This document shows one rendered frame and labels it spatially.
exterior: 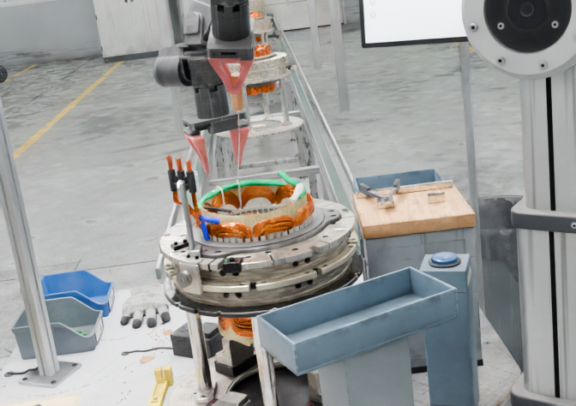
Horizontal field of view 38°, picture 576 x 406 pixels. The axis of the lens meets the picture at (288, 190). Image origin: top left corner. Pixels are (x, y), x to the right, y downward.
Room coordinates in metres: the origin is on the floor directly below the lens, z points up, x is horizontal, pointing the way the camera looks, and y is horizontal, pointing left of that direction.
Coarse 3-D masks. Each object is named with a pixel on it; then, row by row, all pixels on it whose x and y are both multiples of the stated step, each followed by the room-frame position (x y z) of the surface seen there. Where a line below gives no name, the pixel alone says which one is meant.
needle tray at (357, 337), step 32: (352, 288) 1.10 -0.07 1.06; (384, 288) 1.12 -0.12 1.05; (416, 288) 1.13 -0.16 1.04; (448, 288) 1.06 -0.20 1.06; (288, 320) 1.05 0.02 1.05; (320, 320) 1.07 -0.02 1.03; (352, 320) 1.07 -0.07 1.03; (384, 320) 1.00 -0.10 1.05; (416, 320) 1.02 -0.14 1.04; (448, 320) 1.04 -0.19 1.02; (288, 352) 0.96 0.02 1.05; (320, 352) 0.95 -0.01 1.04; (352, 352) 0.97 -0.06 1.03; (384, 352) 1.01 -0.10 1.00; (320, 384) 1.06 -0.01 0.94; (352, 384) 0.99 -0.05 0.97; (384, 384) 1.01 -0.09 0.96
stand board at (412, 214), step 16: (416, 192) 1.50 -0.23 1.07; (432, 192) 1.49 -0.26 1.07; (448, 192) 1.47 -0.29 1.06; (368, 208) 1.44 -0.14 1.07; (400, 208) 1.41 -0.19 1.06; (416, 208) 1.40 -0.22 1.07; (432, 208) 1.39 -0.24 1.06; (448, 208) 1.38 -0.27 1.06; (464, 208) 1.37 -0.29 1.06; (368, 224) 1.35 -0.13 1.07; (384, 224) 1.34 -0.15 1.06; (400, 224) 1.34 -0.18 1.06; (416, 224) 1.34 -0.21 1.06; (432, 224) 1.34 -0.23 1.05; (448, 224) 1.34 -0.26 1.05; (464, 224) 1.34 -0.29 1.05
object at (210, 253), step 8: (320, 208) 1.36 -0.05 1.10; (328, 208) 1.35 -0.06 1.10; (328, 216) 1.31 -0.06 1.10; (336, 216) 1.31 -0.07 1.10; (328, 224) 1.29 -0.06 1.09; (312, 232) 1.24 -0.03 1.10; (320, 232) 1.26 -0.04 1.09; (296, 240) 1.22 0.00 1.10; (304, 240) 1.23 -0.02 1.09; (208, 248) 1.23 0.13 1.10; (216, 248) 1.22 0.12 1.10; (224, 248) 1.22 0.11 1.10; (232, 248) 1.21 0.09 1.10; (240, 248) 1.21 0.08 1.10; (248, 248) 1.20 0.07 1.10; (256, 248) 1.20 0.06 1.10; (264, 248) 1.20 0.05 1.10; (272, 248) 1.20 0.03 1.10; (208, 256) 1.20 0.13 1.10; (216, 256) 1.20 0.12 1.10; (224, 256) 1.20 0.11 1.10
